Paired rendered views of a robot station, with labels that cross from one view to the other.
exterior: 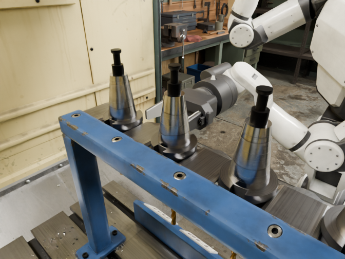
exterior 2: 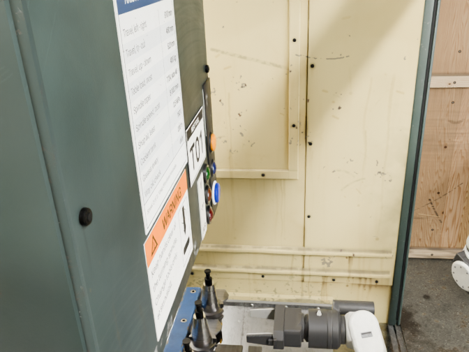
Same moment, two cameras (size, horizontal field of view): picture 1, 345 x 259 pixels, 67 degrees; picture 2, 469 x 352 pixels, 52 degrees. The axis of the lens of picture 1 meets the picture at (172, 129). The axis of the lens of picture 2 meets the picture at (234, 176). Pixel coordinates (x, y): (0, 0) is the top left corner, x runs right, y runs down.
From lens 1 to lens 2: 0.91 m
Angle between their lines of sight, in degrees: 50
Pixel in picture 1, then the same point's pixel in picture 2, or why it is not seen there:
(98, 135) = (181, 312)
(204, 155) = not seen: outside the picture
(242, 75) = (350, 326)
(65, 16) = (288, 186)
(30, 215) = not seen: hidden behind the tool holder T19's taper
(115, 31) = (342, 204)
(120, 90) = (204, 293)
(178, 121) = (195, 332)
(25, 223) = not seen: hidden behind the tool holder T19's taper
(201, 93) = (297, 320)
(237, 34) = (458, 272)
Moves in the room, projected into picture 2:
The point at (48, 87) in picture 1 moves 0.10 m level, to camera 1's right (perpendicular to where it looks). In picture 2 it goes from (257, 237) to (277, 250)
